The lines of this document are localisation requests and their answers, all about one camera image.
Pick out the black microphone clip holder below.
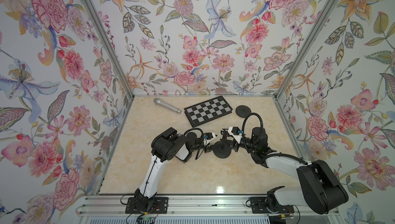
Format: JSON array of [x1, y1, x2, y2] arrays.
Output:
[[220, 128, 228, 137]]

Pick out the black microphone stand pole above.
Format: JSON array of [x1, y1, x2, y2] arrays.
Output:
[[220, 137, 226, 152]]

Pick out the black round stand base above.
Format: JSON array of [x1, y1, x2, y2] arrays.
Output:
[[212, 141, 232, 159]]

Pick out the black round disc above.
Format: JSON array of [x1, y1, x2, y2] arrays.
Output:
[[235, 105, 252, 118]]

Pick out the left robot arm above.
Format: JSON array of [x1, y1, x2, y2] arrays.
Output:
[[134, 127, 217, 205]]

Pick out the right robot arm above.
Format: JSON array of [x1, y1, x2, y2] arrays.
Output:
[[220, 127, 349, 214]]

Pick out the silver handheld microphone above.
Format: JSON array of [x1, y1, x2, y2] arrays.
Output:
[[154, 98, 182, 114]]

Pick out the black white chessboard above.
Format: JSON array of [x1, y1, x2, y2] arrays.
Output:
[[184, 96, 233, 128]]

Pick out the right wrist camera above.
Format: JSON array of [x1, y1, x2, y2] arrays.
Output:
[[227, 127, 243, 144]]

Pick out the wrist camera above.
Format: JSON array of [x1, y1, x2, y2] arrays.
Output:
[[227, 127, 243, 144], [204, 133, 217, 143]]

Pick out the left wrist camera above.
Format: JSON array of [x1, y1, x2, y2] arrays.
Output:
[[204, 133, 217, 143]]

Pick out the left black corrugated cable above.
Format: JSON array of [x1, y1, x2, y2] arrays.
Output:
[[183, 127, 206, 160]]

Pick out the black corrugated cable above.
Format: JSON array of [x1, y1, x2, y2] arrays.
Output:
[[183, 127, 206, 160], [241, 112, 264, 151]]

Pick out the right black corrugated cable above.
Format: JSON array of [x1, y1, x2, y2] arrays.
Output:
[[241, 112, 264, 151]]

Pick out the aluminium front rail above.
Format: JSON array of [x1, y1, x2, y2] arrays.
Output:
[[75, 195, 343, 224]]

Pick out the left aluminium corner post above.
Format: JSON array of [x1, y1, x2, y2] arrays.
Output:
[[81, 0, 134, 100]]

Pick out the aluminium corner post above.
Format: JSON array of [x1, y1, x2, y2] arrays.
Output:
[[275, 0, 339, 101], [81, 0, 134, 100]]

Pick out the right aluminium corner post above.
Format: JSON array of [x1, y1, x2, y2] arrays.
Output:
[[275, 0, 339, 101]]

